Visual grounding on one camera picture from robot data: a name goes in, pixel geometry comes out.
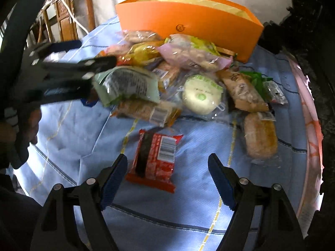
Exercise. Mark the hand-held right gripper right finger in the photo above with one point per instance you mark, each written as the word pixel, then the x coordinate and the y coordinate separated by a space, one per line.
pixel 222 185

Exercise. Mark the orange cardboard box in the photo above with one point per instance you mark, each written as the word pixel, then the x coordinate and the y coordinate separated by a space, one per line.
pixel 209 21

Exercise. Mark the person's left hand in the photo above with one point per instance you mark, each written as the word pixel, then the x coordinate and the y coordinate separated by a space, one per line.
pixel 34 125

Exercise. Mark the beige orange-edged snack packet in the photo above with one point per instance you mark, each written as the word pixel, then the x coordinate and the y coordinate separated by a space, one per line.
pixel 149 111

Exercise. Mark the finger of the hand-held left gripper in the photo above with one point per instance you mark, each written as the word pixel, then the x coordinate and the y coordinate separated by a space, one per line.
pixel 65 45
pixel 99 62

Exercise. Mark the person's left forearm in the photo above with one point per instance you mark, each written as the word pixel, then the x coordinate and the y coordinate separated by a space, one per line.
pixel 15 209

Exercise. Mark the small silver snack wrapper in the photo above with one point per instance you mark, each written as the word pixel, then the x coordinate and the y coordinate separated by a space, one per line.
pixel 273 91

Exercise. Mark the clear bread packet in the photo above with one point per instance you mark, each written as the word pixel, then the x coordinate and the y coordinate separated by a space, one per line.
pixel 260 136

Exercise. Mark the brown snack packet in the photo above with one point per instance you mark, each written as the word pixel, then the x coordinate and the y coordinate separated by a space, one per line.
pixel 243 94

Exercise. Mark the pink cloth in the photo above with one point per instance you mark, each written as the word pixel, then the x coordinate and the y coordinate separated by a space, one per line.
pixel 314 141

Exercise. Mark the dark carved wooden furniture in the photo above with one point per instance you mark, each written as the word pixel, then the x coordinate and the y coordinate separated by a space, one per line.
pixel 314 44

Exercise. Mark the pink snack packet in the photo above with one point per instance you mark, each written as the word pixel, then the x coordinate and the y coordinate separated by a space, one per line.
pixel 193 55

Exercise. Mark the brown wooden chair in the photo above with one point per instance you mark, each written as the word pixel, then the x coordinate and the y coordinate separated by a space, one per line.
pixel 66 23

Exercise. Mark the clear pale biscuit packet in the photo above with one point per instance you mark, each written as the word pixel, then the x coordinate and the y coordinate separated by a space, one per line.
pixel 138 35

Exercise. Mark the round green white cake packet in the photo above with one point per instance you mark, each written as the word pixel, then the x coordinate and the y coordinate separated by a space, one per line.
pixel 200 96

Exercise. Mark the red snack packet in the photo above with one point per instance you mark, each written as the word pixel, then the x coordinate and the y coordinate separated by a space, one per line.
pixel 154 162

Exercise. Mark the yellow snack packet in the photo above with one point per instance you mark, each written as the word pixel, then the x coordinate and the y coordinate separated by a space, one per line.
pixel 141 52

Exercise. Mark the clear brown biscuit packet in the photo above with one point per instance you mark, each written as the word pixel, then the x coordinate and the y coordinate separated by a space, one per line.
pixel 167 73

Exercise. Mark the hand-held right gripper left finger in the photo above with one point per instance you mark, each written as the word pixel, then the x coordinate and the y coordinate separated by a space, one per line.
pixel 115 180

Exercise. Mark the yellow-green snack packet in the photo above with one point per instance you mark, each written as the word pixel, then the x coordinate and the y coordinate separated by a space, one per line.
pixel 201 43

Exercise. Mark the green white snack packet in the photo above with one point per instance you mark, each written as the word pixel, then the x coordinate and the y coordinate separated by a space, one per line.
pixel 125 82

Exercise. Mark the blue checked cloth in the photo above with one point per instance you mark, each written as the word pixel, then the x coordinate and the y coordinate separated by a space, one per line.
pixel 78 136

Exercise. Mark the reddish snack packet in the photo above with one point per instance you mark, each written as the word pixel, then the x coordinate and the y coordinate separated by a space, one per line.
pixel 115 49

